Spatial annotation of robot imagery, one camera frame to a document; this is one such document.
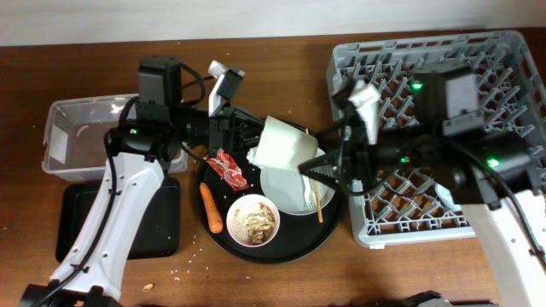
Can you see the crumpled white tissue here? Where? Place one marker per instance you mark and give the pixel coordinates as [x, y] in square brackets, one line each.
[251, 153]

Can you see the clear plastic bin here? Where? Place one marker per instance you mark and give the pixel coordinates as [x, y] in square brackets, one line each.
[74, 136]

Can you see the grey plate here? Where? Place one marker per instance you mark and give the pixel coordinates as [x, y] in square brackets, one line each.
[286, 190]

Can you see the wooden chopstick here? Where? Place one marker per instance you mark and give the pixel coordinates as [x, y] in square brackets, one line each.
[314, 186]

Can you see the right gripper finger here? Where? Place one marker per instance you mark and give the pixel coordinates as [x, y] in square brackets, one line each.
[326, 168]
[331, 132]

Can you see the white bowl with food scraps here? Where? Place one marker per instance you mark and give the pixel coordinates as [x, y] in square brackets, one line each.
[253, 220]

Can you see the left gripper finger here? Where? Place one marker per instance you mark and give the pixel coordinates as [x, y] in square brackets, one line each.
[242, 120]
[245, 140]

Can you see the black rectangular tray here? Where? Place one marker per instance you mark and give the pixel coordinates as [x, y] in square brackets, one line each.
[157, 236]

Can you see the orange carrot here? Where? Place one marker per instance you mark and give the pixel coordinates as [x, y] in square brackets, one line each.
[215, 221]

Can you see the white cup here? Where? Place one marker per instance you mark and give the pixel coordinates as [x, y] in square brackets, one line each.
[284, 147]

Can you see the grey dishwasher rack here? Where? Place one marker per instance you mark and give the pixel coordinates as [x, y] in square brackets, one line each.
[406, 209]

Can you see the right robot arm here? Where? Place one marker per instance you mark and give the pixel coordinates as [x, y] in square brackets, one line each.
[490, 175]

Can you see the red snack wrapper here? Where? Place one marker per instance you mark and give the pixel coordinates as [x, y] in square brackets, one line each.
[228, 170]

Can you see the peanut shell on table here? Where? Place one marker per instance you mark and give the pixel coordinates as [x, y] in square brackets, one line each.
[148, 287]

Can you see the white plastic fork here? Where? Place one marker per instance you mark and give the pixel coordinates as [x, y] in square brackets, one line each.
[309, 195]

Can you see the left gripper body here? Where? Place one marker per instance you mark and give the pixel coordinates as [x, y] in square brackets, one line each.
[219, 124]

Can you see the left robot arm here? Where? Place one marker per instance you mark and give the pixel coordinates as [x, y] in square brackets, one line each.
[153, 127]

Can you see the round black tray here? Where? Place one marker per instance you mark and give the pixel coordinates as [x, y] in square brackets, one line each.
[297, 235]

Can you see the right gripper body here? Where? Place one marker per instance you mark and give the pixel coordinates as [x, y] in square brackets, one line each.
[363, 148]

